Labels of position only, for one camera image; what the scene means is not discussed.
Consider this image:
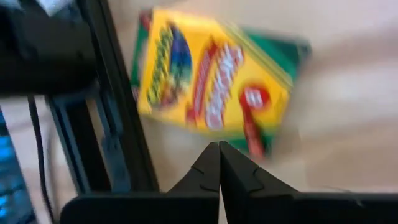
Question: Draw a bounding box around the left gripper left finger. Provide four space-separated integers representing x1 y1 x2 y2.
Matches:
167 141 221 194

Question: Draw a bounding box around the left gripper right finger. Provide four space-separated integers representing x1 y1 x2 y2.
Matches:
220 141 300 194

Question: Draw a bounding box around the yellow Crayola crayon box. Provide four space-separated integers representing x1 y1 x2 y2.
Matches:
130 8 295 160
242 27 313 82

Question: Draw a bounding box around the thin brown cable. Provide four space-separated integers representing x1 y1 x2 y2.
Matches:
27 95 58 224

